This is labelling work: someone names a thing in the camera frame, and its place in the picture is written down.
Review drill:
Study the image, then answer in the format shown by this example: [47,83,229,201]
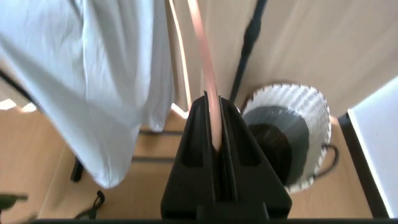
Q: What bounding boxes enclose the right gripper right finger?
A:
[218,95,293,218]

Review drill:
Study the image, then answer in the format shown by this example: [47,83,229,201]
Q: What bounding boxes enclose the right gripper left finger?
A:
[160,91,217,218]

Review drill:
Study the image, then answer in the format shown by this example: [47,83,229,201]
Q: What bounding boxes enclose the pink clothes hanger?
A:
[167,0,223,152]

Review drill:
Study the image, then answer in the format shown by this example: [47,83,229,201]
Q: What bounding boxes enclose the pale grey shorts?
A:
[0,0,175,190]

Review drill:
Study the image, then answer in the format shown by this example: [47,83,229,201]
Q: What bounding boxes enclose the white laundry basket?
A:
[241,82,340,194]

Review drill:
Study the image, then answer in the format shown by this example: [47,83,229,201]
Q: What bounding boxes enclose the black clothes rack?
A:
[0,0,269,183]

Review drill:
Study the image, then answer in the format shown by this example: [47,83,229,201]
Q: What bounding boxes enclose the black cable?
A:
[74,189,106,220]

